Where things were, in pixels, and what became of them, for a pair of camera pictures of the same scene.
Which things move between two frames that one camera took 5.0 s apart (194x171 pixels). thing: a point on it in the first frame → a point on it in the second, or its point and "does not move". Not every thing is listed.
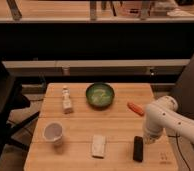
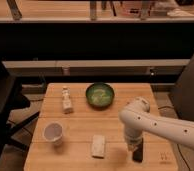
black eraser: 138,148 does not move
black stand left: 5,97 does not move
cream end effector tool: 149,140 → 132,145
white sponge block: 98,146 does not move
